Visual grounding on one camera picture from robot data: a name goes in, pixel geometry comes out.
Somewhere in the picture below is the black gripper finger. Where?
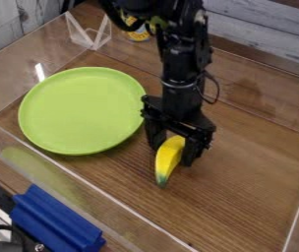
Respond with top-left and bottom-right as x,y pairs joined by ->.
145,119 -> 167,151
182,135 -> 212,166

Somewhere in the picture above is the yellow labelled tin can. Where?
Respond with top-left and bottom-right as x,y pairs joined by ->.
123,15 -> 153,42

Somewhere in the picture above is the green plastic plate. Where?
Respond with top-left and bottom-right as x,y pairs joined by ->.
19,67 -> 146,156

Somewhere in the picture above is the yellow toy banana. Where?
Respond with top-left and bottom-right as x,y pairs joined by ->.
155,135 -> 186,187

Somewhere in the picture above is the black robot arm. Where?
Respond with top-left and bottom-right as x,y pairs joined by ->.
98,0 -> 217,166

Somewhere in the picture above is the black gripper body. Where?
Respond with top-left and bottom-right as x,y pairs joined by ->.
142,80 -> 217,142

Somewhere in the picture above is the clear acrylic enclosure wall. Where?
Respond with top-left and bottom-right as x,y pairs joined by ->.
0,126 -> 194,252

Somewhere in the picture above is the blue plastic clamp block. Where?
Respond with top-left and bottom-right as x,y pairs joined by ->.
11,184 -> 107,252

